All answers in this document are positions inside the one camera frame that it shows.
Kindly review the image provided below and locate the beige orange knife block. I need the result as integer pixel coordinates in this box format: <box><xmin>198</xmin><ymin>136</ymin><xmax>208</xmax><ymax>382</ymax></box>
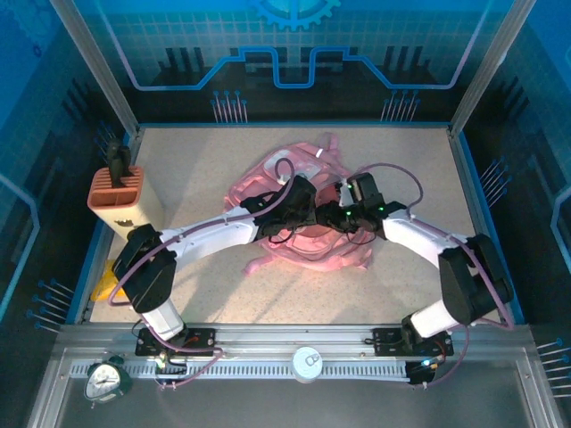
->
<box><xmin>87</xmin><ymin>165</ymin><xmax>165</xmax><ymax>240</ymax></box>

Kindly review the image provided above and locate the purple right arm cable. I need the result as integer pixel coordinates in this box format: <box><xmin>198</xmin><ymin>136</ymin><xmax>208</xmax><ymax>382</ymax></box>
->
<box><xmin>354</xmin><ymin>162</ymin><xmax>514</xmax><ymax>389</ymax></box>

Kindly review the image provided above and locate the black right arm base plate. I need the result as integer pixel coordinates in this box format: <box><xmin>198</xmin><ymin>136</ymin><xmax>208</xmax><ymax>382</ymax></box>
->
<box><xmin>372</xmin><ymin>327</ymin><xmax>454</xmax><ymax>358</ymax></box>

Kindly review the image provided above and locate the green alarm clock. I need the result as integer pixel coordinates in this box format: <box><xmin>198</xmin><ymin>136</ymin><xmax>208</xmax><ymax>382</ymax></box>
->
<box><xmin>84</xmin><ymin>355</ymin><xmax>133</xmax><ymax>409</ymax></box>

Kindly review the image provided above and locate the aluminium frame post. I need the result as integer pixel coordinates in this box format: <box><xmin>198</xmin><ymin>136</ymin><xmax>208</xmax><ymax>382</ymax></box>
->
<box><xmin>448</xmin><ymin>0</ymin><xmax>540</xmax><ymax>137</ymax></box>
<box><xmin>47</xmin><ymin>0</ymin><xmax>143</xmax><ymax>137</ymax></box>

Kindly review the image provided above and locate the black knife handle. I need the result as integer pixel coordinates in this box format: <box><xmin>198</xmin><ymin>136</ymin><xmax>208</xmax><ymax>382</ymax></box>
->
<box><xmin>118</xmin><ymin>144</ymin><xmax>133</xmax><ymax>186</ymax></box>
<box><xmin>104</xmin><ymin>138</ymin><xmax>122</xmax><ymax>188</ymax></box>

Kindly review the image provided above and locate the silver tin can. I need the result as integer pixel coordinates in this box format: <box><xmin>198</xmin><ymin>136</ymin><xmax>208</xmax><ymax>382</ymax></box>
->
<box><xmin>291</xmin><ymin>345</ymin><xmax>325</xmax><ymax>384</ymax></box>

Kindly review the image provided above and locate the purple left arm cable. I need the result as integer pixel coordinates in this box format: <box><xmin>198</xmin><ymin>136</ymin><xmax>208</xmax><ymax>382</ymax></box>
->
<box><xmin>106</xmin><ymin>158</ymin><xmax>296</xmax><ymax>391</ymax></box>

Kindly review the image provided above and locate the yellow plastic object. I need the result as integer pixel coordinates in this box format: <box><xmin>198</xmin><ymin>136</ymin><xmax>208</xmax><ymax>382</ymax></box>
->
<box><xmin>91</xmin><ymin>260</ymin><xmax>120</xmax><ymax>302</ymax></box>

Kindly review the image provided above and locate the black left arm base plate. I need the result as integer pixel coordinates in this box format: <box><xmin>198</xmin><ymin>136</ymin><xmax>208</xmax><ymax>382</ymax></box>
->
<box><xmin>135</xmin><ymin>327</ymin><xmax>218</xmax><ymax>358</ymax></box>

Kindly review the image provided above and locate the pink student backpack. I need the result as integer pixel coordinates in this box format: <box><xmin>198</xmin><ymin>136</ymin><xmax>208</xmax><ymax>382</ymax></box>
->
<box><xmin>222</xmin><ymin>131</ymin><xmax>374</xmax><ymax>277</ymax></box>

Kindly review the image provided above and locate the white slotted cable duct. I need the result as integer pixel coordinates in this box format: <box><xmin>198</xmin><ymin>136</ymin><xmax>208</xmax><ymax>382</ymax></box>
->
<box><xmin>69</xmin><ymin>359</ymin><xmax>411</xmax><ymax>381</ymax></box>

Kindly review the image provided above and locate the aluminium front beam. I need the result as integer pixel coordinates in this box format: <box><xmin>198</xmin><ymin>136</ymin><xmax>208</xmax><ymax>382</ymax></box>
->
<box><xmin>53</xmin><ymin>323</ymin><xmax>536</xmax><ymax>358</ymax></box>

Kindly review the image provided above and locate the circuit board with green light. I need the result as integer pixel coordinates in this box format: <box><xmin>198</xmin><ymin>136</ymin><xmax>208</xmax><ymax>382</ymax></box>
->
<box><xmin>153</xmin><ymin>351</ymin><xmax>188</xmax><ymax>380</ymax></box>
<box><xmin>405</xmin><ymin>354</ymin><xmax>447</xmax><ymax>385</ymax></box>

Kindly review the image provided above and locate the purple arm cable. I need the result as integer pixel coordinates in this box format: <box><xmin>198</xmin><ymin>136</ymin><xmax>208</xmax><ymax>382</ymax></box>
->
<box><xmin>106</xmin><ymin>158</ymin><xmax>296</xmax><ymax>391</ymax></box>
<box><xmin>354</xmin><ymin>162</ymin><xmax>514</xmax><ymax>389</ymax></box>

